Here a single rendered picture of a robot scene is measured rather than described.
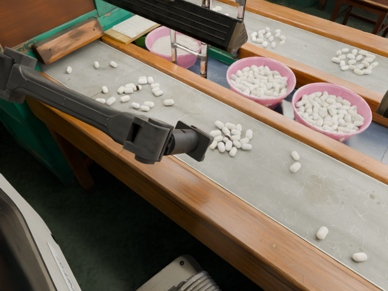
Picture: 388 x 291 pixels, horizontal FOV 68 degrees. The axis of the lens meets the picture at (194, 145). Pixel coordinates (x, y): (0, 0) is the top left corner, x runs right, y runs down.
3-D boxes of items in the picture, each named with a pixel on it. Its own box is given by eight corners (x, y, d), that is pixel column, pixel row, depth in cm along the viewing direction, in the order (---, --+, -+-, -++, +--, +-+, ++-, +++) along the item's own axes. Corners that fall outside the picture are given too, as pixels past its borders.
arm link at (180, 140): (167, 160, 59) (175, 135, 58) (143, 147, 62) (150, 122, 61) (185, 157, 65) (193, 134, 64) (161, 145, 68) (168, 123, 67)
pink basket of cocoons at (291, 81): (286, 123, 108) (293, 105, 100) (217, 109, 113) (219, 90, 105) (292, 81, 124) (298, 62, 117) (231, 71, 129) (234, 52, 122)
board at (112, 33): (126, 45, 126) (125, 43, 125) (103, 34, 132) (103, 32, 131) (174, 17, 143) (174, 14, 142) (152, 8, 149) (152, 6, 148)
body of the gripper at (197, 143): (182, 119, 73) (165, 118, 66) (214, 138, 68) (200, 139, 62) (172, 142, 74) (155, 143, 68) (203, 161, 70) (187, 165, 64)
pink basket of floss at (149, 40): (206, 73, 128) (207, 54, 121) (146, 75, 127) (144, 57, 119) (201, 41, 145) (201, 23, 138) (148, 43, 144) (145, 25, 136)
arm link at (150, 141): (-18, 90, 63) (-4, 43, 62) (6, 94, 69) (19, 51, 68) (146, 171, 53) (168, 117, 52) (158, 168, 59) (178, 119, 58)
